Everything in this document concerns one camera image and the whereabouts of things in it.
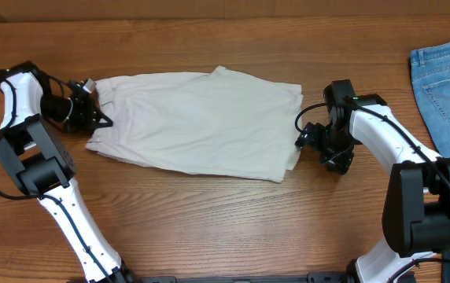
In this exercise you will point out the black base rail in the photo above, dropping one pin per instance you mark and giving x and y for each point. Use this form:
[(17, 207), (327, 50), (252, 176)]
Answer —
[(244, 279)]

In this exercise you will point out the beige shorts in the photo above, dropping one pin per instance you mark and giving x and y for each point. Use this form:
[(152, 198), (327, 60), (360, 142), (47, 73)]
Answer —
[(218, 123)]

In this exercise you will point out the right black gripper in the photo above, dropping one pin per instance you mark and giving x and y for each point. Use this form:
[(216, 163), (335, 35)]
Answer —
[(342, 162)]

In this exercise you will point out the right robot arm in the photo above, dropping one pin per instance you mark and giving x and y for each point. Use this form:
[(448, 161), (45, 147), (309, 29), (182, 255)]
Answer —
[(416, 213)]

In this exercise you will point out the blue denim jeans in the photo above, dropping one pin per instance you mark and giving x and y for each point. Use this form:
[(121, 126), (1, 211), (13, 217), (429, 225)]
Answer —
[(449, 102)]

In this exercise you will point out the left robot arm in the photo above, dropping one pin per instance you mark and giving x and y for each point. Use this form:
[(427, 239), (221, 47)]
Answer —
[(37, 106)]

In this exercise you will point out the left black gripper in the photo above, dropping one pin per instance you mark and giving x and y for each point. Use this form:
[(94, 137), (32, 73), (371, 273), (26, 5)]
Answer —
[(85, 120)]

